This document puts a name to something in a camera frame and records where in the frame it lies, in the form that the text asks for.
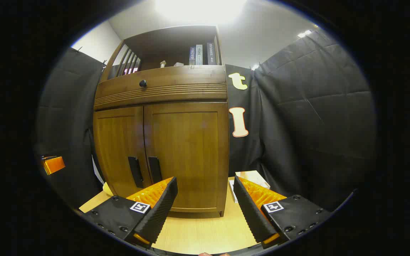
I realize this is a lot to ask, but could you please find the black backdrop cloth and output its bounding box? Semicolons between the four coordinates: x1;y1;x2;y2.
34;30;376;214

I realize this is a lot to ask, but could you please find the wooden shoe cabinet door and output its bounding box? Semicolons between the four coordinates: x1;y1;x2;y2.
93;106;153;198
143;102;229;213

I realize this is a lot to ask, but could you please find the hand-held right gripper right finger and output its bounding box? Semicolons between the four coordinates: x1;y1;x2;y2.
233;175;333;249

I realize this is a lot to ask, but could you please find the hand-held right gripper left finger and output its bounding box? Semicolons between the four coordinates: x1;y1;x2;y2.
80;177;178;248

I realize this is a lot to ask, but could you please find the wooden double-door shoe cabinet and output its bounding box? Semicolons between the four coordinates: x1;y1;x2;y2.
93;25;230;217

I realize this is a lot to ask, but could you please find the large ceiling light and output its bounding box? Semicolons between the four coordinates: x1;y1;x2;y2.
155;0;248;22

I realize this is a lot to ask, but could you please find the white cardboard box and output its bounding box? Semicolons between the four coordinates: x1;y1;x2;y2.
235;170;270;190

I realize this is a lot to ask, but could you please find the flat white box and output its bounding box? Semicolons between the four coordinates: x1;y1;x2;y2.
229;180;239;203

